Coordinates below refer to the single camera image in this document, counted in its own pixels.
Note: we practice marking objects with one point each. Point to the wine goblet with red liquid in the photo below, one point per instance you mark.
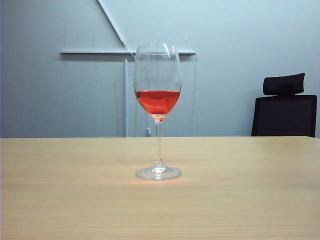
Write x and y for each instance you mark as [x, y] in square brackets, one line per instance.
[157, 102]

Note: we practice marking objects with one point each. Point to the black mesh office chair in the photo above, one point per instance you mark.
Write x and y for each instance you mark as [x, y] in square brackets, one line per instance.
[285, 115]

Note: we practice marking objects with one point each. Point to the white vertical wall conduit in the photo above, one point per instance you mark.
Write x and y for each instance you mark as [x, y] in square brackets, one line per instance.
[126, 100]

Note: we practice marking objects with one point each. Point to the white horizontal wall conduit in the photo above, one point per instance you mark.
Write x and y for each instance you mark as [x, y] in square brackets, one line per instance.
[100, 52]

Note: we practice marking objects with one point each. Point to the white diagonal wall conduit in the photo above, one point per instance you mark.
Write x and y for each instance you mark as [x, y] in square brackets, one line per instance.
[111, 22]

